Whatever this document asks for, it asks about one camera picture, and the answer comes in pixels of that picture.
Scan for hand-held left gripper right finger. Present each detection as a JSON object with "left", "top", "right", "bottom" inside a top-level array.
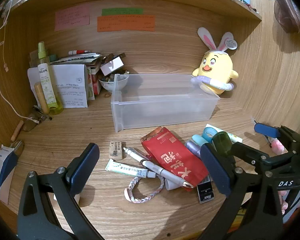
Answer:
[{"left": 199, "top": 142, "right": 285, "bottom": 240}]

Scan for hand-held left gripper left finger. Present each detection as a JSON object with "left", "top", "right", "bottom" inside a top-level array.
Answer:
[{"left": 17, "top": 142, "right": 102, "bottom": 240}]

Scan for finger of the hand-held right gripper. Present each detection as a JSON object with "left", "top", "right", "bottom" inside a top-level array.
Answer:
[
  {"left": 254, "top": 122, "right": 293, "bottom": 143},
  {"left": 230, "top": 141, "right": 286, "bottom": 167}
]

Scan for pale green tube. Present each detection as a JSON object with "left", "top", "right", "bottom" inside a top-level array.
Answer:
[{"left": 205, "top": 123, "right": 243, "bottom": 143}]

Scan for tan eraser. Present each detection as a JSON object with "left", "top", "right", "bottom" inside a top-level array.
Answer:
[{"left": 109, "top": 141, "right": 123, "bottom": 159}]

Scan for white ointment tube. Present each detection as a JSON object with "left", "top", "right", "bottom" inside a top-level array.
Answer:
[{"left": 105, "top": 159, "right": 157, "bottom": 179}]

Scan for braided pink bracelet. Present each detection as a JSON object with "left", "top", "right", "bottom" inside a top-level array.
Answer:
[{"left": 123, "top": 176, "right": 165, "bottom": 203}]

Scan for clear plastic bin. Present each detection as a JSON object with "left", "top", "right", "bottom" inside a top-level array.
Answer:
[{"left": 110, "top": 73, "right": 221, "bottom": 133}]

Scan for person's right hand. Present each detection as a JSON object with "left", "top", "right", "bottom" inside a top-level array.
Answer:
[{"left": 277, "top": 190, "right": 290, "bottom": 216}]

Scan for pink soft trinket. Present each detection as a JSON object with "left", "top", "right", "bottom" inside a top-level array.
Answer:
[{"left": 270, "top": 138, "right": 285, "bottom": 155}]

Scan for black staples box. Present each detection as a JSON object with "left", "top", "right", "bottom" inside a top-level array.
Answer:
[{"left": 197, "top": 176, "right": 215, "bottom": 204}]

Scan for purple tube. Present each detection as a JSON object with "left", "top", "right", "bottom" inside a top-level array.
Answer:
[{"left": 186, "top": 140, "right": 203, "bottom": 158}]

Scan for light blue tube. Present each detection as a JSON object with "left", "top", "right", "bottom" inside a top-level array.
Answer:
[{"left": 192, "top": 134, "right": 209, "bottom": 147}]

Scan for red foil packet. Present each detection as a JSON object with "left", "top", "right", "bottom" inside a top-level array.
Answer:
[{"left": 141, "top": 126, "right": 211, "bottom": 192}]

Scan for slim white pen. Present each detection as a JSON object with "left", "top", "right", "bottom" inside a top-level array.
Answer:
[{"left": 123, "top": 147, "right": 152, "bottom": 167}]

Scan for thick white pen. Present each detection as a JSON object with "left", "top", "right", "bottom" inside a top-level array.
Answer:
[{"left": 142, "top": 160, "right": 185, "bottom": 190}]

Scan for eyeglasses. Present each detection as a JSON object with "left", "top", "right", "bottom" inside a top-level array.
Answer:
[{"left": 22, "top": 106, "right": 53, "bottom": 132}]

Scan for small wooden stick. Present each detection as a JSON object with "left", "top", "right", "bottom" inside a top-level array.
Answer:
[{"left": 10, "top": 120, "right": 24, "bottom": 142}]

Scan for white folded paper leaflet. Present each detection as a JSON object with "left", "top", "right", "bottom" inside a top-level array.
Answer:
[{"left": 27, "top": 64, "right": 89, "bottom": 109}]

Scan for yellow chick plush toy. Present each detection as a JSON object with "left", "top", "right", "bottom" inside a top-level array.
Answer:
[{"left": 191, "top": 27, "right": 239, "bottom": 96}]

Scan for tan lip balm tube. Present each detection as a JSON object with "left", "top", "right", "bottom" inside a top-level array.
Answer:
[{"left": 34, "top": 82, "right": 50, "bottom": 114}]

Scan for blue and white box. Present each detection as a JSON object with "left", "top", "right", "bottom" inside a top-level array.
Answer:
[{"left": 0, "top": 144, "right": 18, "bottom": 205}]

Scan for red carton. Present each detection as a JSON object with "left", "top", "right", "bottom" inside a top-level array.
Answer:
[{"left": 86, "top": 66, "right": 102, "bottom": 96}]

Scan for white bowl of trinkets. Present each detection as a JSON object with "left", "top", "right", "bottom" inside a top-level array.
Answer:
[{"left": 98, "top": 73, "right": 129, "bottom": 93}]

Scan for green spray bottle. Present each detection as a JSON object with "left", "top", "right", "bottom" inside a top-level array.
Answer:
[{"left": 37, "top": 41, "right": 64, "bottom": 116}]

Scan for small white cardboard box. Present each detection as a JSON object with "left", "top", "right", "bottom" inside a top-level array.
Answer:
[{"left": 100, "top": 56, "right": 125, "bottom": 76}]

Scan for stack of booklets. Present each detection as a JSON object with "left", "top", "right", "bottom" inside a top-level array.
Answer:
[{"left": 49, "top": 52, "right": 103, "bottom": 66}]

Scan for brown bag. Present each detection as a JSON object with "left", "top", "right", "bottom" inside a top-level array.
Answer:
[{"left": 273, "top": 0, "right": 300, "bottom": 34}]

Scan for pink paper note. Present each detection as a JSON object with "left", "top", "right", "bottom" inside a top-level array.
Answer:
[{"left": 54, "top": 5, "right": 90, "bottom": 32}]

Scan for orange paper note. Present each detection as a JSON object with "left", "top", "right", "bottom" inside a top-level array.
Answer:
[{"left": 97, "top": 15, "right": 156, "bottom": 33}]

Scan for green paper note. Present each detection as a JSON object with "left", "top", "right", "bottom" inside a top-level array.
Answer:
[{"left": 101, "top": 8, "right": 144, "bottom": 16}]

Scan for white cable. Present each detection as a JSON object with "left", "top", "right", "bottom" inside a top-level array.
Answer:
[{"left": 0, "top": 0, "right": 40, "bottom": 124}]

